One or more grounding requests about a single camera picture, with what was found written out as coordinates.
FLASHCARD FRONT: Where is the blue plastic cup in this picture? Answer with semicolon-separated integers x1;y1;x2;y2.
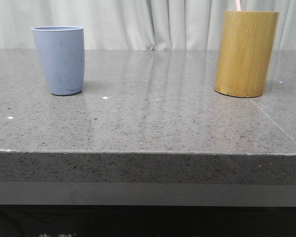
31;26;85;96

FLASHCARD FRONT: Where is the white pleated curtain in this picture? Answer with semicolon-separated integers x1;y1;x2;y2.
0;0;296;51

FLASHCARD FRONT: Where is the bamboo cylinder holder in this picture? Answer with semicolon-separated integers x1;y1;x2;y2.
214;11;280;98

